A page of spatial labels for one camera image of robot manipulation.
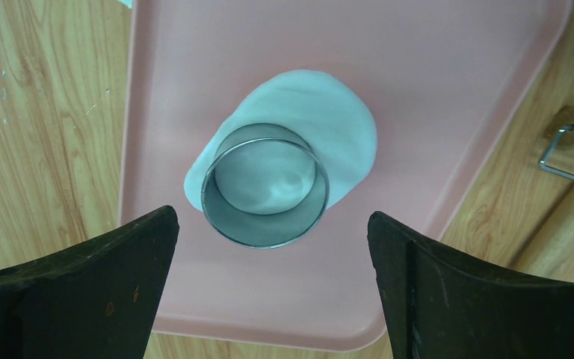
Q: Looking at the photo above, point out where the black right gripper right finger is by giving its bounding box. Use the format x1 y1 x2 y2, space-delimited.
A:
367 212 574 358

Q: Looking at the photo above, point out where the round metal cutter ring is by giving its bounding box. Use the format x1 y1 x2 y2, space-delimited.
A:
200 123 330 250

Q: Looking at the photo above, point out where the white dough ball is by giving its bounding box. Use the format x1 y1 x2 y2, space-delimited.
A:
183 69 377 210

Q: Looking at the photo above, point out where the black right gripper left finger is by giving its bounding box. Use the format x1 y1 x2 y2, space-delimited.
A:
0 205 179 358

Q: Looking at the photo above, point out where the pink rectangular tray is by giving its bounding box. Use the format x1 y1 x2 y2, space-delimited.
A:
119 1 573 352

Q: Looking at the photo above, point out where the wooden dough roller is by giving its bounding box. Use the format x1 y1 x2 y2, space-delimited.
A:
510 102 574 282

